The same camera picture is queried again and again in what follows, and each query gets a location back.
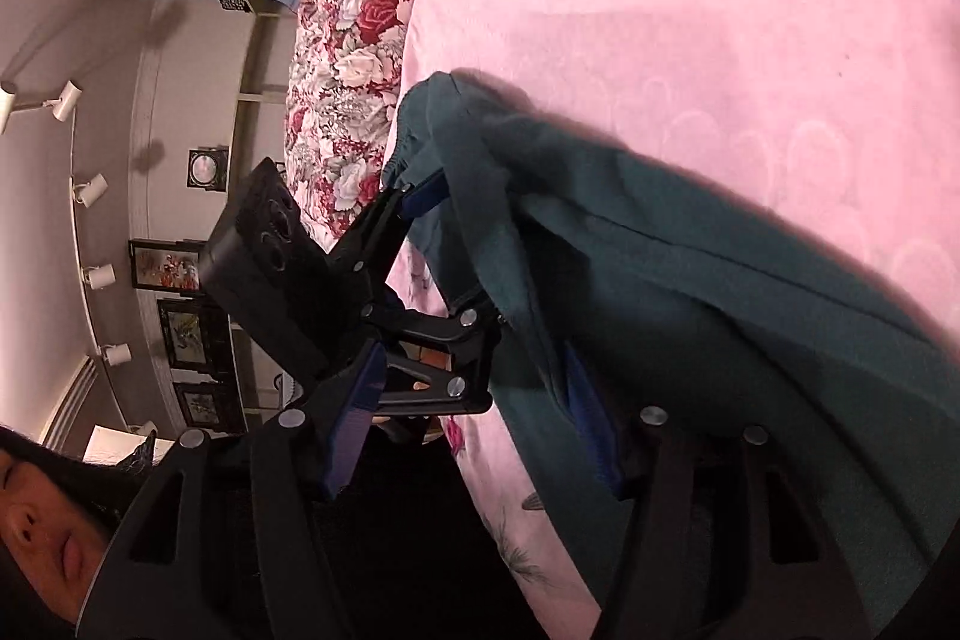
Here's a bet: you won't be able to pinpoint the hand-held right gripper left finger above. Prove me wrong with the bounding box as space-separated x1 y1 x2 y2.
75 342 389 640

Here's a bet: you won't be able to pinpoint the black framed red flower picture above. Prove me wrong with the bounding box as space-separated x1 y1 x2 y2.
129 239 209 295

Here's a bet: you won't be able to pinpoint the dark teal pants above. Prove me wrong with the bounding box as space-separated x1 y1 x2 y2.
382 70 960 640

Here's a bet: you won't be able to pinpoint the round picture in black frame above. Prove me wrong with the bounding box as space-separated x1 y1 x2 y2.
186 146 230 191

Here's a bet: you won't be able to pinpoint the red floral quilt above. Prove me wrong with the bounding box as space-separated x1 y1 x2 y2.
283 0 485 255

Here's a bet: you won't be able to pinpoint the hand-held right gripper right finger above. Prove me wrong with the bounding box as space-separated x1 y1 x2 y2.
562 340 878 640

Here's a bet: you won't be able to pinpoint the black framed bird picture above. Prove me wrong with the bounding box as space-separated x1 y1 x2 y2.
156 297 233 375
172 380 247 435

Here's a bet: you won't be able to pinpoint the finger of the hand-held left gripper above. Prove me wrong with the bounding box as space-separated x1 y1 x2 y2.
363 286 506 417
328 171 451 305

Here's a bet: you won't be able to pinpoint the person's head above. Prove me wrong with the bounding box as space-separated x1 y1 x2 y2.
0 426 151 630

